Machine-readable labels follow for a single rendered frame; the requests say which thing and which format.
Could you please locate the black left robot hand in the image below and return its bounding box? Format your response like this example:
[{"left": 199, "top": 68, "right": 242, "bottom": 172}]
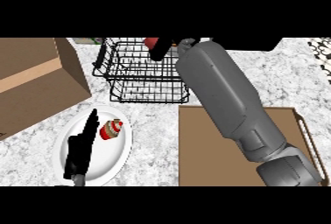
[{"left": 63, "top": 108, "right": 101, "bottom": 181}]

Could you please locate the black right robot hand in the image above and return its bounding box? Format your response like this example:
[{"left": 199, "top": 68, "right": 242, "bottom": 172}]
[{"left": 148, "top": 37, "right": 203, "bottom": 62}]

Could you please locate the red bell pepper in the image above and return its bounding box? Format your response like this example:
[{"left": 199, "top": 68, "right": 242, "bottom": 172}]
[{"left": 144, "top": 37, "right": 162, "bottom": 51}]

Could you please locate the brown wooden tray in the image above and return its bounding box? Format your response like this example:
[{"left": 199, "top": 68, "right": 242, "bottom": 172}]
[{"left": 178, "top": 105, "right": 331, "bottom": 187}]

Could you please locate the white oval plate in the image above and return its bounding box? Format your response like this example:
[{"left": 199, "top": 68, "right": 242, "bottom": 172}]
[{"left": 51, "top": 105, "right": 135, "bottom": 187}]

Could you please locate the red frosted cupcake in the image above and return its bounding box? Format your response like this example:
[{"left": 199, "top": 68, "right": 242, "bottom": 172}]
[{"left": 98, "top": 117, "right": 126, "bottom": 141}]

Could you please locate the green flat object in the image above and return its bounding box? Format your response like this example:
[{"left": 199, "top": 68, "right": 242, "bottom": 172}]
[{"left": 72, "top": 37, "right": 106, "bottom": 46}]

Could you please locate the black appliance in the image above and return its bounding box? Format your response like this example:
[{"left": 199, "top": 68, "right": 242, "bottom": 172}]
[{"left": 215, "top": 37, "right": 286, "bottom": 53}]

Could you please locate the brown wooden cabinet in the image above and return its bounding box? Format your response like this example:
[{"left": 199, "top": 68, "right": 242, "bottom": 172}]
[{"left": 0, "top": 37, "right": 94, "bottom": 142}]

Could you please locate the black and white patterned cloth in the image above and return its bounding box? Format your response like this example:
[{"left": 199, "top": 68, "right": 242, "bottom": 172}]
[{"left": 307, "top": 37, "right": 331, "bottom": 77}]

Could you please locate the black wire tiered basket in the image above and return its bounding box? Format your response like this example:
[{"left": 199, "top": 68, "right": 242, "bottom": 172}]
[{"left": 91, "top": 37, "right": 193, "bottom": 105}]

